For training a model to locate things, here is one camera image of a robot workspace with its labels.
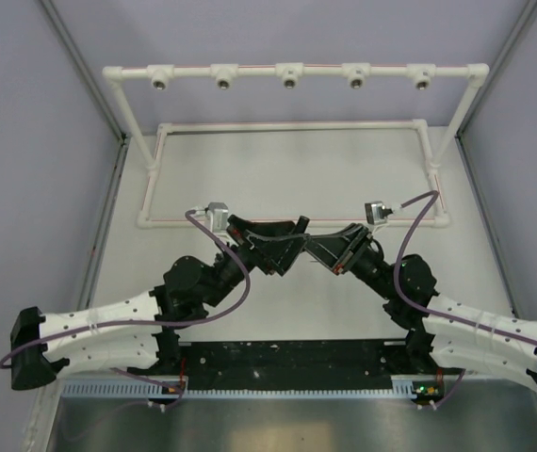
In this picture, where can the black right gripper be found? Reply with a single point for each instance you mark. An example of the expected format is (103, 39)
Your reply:
(341, 251)

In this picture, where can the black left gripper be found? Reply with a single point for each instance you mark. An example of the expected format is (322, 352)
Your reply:
(271, 253)

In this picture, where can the small black water faucet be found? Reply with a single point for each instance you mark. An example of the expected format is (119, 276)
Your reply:
(301, 225)

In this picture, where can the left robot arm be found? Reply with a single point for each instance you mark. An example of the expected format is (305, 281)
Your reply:
(139, 334)

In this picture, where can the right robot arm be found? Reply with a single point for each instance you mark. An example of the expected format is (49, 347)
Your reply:
(453, 334)

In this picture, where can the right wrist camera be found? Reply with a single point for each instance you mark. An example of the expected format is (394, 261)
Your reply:
(377, 213)

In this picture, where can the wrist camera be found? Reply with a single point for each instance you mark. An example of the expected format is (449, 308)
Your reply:
(377, 213)
(216, 216)

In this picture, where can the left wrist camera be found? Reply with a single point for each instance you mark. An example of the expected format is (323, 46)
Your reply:
(216, 216)

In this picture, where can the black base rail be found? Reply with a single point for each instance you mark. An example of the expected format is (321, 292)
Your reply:
(294, 365)

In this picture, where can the right aluminium frame post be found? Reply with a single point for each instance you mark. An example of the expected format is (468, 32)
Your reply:
(500, 150)

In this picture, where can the aluminium frame post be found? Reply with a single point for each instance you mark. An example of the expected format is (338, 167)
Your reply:
(500, 150)
(52, 16)

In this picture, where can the grey slotted cable duct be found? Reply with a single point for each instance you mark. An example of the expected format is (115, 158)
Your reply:
(131, 389)

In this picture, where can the white PVC pipe frame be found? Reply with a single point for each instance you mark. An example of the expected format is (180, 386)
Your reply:
(289, 74)

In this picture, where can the left aluminium frame post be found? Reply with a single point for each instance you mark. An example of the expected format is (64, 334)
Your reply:
(52, 16)

